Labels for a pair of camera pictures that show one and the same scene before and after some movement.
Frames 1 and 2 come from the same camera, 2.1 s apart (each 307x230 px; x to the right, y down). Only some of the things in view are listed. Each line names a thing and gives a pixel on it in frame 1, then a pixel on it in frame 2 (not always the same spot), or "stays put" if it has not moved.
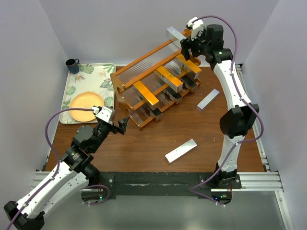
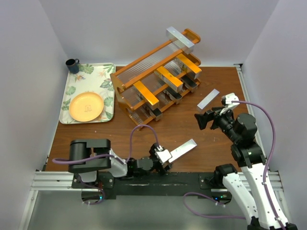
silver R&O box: (157, 114) stays put
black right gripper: (188, 43) -> (213, 113)
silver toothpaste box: (181, 150) stays put
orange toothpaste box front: (189, 66) stays put
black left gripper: (121, 128) -> (162, 169)
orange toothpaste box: (174, 82) stays put
